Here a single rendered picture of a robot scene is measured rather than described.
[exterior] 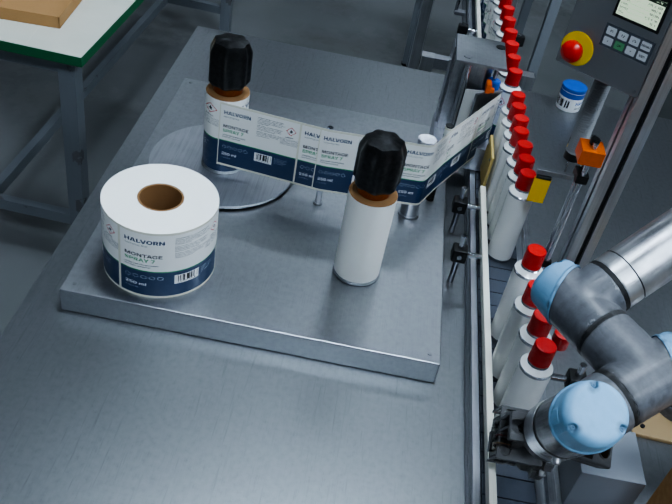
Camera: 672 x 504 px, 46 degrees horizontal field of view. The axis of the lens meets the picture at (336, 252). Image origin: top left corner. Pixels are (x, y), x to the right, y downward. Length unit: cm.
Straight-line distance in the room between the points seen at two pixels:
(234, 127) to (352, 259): 38
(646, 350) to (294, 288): 70
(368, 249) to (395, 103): 83
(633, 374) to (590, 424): 9
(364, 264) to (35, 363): 59
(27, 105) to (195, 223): 237
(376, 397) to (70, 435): 50
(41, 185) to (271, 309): 188
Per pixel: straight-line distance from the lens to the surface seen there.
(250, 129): 162
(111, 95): 373
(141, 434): 130
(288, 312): 142
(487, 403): 132
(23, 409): 135
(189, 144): 179
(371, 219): 139
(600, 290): 103
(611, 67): 146
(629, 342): 99
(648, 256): 105
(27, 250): 290
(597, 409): 91
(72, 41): 239
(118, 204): 139
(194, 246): 137
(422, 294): 151
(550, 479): 120
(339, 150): 159
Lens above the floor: 187
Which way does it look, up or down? 40 degrees down
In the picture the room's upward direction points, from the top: 11 degrees clockwise
